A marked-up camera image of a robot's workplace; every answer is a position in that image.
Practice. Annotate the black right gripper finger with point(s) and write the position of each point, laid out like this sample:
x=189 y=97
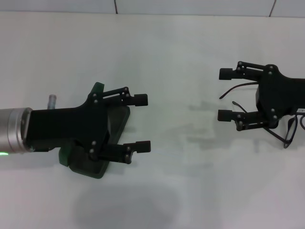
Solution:
x=226 y=74
x=225 y=115

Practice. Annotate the green glasses case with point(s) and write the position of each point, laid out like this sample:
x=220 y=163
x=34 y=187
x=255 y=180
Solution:
x=119 y=119

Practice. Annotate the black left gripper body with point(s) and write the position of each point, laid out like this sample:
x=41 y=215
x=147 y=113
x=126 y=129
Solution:
x=66 y=126

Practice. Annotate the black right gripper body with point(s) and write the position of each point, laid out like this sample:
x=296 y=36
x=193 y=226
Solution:
x=276 y=95

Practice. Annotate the black glasses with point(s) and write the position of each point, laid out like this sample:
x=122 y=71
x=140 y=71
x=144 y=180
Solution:
x=287 y=143

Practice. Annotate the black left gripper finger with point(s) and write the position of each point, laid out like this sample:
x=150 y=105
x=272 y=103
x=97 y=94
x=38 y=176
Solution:
x=140 y=100
x=141 y=146

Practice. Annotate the silver cylindrical connector stub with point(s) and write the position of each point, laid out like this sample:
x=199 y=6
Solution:
x=53 y=101

